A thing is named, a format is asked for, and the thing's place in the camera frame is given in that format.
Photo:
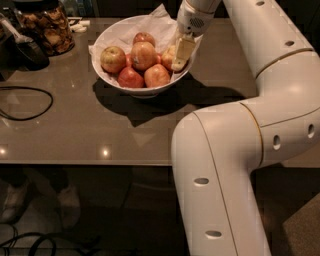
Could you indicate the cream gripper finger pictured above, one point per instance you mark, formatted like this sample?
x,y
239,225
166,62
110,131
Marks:
x,y
184,47

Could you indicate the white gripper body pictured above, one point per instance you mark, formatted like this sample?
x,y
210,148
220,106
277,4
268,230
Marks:
x,y
192,20

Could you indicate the yellow-red apple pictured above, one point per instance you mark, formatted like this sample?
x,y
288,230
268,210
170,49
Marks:
x,y
170,61
143,56

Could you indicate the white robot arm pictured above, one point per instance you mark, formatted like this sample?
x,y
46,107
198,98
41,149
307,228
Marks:
x,y
215,149

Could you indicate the white paper bowl liner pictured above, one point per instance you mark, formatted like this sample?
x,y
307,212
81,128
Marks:
x,y
144,55

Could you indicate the front right orange apple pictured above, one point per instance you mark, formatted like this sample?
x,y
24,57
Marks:
x,y
156,76

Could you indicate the rear red apple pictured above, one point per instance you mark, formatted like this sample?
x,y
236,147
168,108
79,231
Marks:
x,y
142,38

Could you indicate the hidden small red apple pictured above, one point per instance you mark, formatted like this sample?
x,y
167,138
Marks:
x,y
128,60

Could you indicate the front red apple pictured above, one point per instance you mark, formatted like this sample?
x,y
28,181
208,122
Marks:
x,y
129,78

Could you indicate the white ceramic bowl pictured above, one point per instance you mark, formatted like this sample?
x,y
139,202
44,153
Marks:
x,y
121,34

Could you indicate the left yellow-green apple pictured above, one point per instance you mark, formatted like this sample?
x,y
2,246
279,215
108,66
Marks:
x,y
113,59

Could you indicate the small white objects behind jar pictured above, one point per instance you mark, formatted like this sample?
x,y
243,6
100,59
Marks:
x,y
79,26

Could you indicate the glass jar of dried chips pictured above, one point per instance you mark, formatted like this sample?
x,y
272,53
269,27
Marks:
x,y
46,22

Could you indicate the right white shoe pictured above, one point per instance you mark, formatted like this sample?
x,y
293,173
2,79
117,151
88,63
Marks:
x,y
70,209

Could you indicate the white shoe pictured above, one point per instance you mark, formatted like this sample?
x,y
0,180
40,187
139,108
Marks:
x,y
14,203
70,209

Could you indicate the left white shoe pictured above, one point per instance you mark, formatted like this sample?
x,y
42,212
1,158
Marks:
x,y
14,203

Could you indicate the black scoop with grey handle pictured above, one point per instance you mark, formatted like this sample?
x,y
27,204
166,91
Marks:
x,y
29,52

